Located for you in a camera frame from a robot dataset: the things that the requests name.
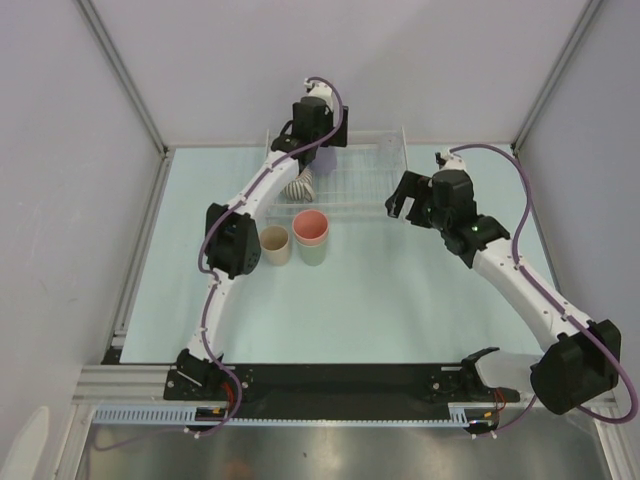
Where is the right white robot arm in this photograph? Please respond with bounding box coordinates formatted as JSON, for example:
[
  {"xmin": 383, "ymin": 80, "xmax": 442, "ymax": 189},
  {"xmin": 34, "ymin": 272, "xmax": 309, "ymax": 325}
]
[{"xmin": 385, "ymin": 169, "xmax": 624, "ymax": 415}]

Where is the beige plastic cup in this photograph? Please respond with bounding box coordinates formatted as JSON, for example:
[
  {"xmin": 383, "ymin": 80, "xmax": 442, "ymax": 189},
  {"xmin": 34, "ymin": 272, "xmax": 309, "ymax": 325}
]
[{"xmin": 259, "ymin": 225, "xmax": 292, "ymax": 266}]

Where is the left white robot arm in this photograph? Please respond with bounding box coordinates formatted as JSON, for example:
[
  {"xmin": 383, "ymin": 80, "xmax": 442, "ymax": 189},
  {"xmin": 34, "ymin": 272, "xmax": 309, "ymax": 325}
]
[{"xmin": 164, "ymin": 96, "xmax": 349, "ymax": 400}]

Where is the green plastic cup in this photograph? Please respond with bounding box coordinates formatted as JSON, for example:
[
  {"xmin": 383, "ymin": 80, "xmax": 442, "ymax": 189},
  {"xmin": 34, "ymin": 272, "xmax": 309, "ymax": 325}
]
[{"xmin": 297, "ymin": 240, "xmax": 328, "ymax": 266}]

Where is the striped ceramic mug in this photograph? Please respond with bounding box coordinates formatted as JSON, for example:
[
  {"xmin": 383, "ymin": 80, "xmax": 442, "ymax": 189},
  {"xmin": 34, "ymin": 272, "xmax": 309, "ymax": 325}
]
[{"xmin": 282, "ymin": 168, "xmax": 316, "ymax": 202}]

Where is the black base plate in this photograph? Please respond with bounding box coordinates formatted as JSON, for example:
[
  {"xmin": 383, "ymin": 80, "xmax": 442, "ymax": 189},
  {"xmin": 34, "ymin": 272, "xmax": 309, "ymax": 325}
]
[{"xmin": 170, "ymin": 361, "xmax": 520, "ymax": 416}]

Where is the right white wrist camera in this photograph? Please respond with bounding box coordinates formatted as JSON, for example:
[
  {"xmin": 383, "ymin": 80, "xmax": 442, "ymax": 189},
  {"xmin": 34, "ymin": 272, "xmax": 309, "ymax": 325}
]
[{"xmin": 435, "ymin": 151, "xmax": 467, "ymax": 173}]

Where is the tall lilac plastic cup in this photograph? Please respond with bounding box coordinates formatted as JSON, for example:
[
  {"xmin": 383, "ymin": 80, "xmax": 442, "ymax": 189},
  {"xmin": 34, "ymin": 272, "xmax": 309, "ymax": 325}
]
[{"xmin": 310, "ymin": 147, "xmax": 337, "ymax": 175}]

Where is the salmon pink plastic cup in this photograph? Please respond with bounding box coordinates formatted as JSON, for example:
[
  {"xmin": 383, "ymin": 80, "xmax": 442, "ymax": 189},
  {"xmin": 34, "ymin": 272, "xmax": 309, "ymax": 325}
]
[{"xmin": 292, "ymin": 209, "xmax": 329, "ymax": 246}]

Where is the slotted cable duct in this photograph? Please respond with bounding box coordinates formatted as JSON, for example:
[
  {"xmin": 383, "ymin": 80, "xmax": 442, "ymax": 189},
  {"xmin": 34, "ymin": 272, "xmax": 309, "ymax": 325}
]
[{"xmin": 93, "ymin": 404, "xmax": 496, "ymax": 428}]

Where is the white wire dish rack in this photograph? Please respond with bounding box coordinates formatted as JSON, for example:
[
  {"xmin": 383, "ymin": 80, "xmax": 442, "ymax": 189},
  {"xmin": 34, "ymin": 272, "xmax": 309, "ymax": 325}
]
[{"xmin": 266, "ymin": 127, "xmax": 408, "ymax": 223}]

